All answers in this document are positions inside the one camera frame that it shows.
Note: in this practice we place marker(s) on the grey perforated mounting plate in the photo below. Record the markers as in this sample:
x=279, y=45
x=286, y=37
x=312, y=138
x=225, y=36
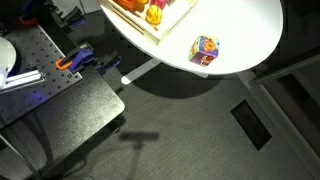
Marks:
x=36, y=50

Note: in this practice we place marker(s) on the colourful soft picture cube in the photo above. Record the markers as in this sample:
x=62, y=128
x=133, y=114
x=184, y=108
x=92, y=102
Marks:
x=204, y=50

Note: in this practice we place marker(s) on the white table foot bar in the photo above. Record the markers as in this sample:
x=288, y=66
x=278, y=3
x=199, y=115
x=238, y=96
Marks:
x=138, y=71

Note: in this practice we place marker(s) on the dark rectangular floor vent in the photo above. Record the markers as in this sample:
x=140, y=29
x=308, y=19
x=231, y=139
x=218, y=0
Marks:
x=251, y=125

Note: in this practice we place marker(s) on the aluminium extrusion rail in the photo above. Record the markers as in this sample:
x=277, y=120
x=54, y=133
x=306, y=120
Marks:
x=25, y=79

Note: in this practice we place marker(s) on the amber toy block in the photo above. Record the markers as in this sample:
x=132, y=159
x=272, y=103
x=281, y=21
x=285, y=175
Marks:
x=141, y=5

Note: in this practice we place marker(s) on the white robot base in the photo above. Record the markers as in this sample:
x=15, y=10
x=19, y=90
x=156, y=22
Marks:
x=6, y=56

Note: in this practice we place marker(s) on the dark metal door rail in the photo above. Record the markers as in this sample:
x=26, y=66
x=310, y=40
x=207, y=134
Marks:
x=286, y=66

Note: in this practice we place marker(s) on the orange and yellow toys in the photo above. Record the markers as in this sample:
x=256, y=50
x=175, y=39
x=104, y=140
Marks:
x=154, y=15

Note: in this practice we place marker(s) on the white wooden tray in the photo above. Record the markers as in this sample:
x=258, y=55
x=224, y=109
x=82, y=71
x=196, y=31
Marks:
x=163, y=25

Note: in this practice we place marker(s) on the orange toy block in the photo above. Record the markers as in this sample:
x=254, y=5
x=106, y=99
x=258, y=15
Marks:
x=126, y=3

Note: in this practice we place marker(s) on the pink toy block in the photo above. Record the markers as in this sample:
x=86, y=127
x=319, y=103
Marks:
x=158, y=3

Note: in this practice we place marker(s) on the white floor threshold strip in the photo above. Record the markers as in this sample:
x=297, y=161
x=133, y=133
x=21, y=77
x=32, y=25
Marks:
x=276, y=113

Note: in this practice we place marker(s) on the black cart top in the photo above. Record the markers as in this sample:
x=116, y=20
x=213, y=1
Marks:
x=76, y=113

